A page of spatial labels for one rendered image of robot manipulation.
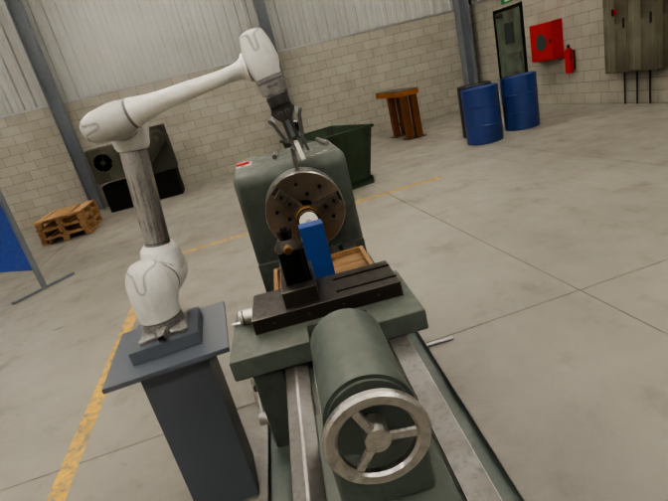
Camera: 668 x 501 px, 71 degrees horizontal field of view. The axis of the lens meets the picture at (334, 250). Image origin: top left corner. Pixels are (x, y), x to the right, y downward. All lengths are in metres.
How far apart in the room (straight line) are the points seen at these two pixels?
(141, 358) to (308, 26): 10.96
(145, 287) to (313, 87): 10.58
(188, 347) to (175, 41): 10.58
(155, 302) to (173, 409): 0.42
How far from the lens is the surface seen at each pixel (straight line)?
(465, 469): 0.92
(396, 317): 1.25
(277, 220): 1.85
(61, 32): 12.44
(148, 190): 1.94
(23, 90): 12.62
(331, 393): 0.68
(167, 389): 1.92
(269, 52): 1.66
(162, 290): 1.82
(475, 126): 8.17
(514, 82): 8.81
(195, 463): 2.12
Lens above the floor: 1.53
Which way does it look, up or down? 19 degrees down
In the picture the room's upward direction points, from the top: 14 degrees counter-clockwise
